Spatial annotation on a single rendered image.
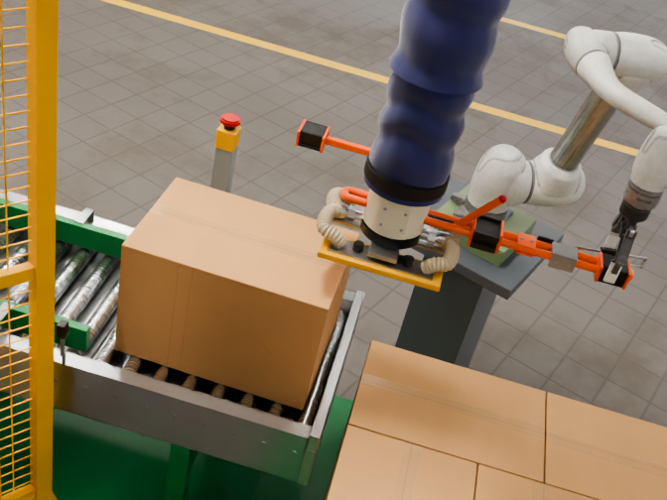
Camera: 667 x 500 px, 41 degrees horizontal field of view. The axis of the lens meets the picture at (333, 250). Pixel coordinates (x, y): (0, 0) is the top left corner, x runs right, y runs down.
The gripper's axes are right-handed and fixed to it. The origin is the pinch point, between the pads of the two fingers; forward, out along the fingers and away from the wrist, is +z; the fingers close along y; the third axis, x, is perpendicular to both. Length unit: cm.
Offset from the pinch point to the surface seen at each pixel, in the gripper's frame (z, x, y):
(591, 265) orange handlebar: -0.6, -5.2, 3.9
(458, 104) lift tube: -37, -52, 9
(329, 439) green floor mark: 119, -60, -21
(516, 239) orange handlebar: 0.1, -25.5, 0.5
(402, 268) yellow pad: 11, -53, 13
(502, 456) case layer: 65, -8, 16
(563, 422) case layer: 65, 10, -6
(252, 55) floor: 119, -179, -325
